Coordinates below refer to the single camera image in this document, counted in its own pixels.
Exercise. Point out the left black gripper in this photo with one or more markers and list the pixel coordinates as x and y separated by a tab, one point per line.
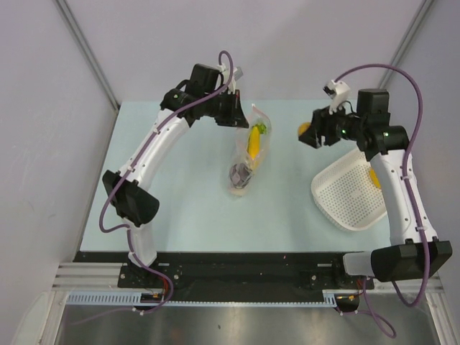
234	117

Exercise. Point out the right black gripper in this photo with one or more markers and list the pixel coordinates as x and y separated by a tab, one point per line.
313	135

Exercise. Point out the yellow lemon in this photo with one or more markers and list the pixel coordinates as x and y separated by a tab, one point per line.
303	128

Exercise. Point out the yellow banana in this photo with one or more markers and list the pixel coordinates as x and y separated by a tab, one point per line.
253	147

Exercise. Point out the green leek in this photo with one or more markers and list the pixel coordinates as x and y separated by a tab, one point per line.
240	152

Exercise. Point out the clear zip top bag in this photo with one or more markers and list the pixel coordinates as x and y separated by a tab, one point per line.
255	115

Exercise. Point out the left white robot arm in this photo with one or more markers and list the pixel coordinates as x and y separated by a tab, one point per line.
208	92

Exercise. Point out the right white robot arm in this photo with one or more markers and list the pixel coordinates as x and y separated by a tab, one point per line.
415	251

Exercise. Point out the white perforated plastic basket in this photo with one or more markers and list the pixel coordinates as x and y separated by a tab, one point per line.
346	196

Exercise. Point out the yellow bell pepper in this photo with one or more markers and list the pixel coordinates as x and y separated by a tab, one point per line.
373	177

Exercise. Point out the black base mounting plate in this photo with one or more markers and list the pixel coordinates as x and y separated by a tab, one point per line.
261	274

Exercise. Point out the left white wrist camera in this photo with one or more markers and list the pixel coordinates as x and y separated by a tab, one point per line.
230	78

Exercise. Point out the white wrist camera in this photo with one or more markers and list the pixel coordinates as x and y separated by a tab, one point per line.
338	92
230	78

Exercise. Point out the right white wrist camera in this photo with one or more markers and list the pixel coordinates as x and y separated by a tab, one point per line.
338	92

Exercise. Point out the white slotted cable duct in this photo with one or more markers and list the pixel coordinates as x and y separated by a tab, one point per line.
314	299

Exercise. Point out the aluminium frame rail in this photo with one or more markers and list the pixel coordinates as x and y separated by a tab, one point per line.
87	276

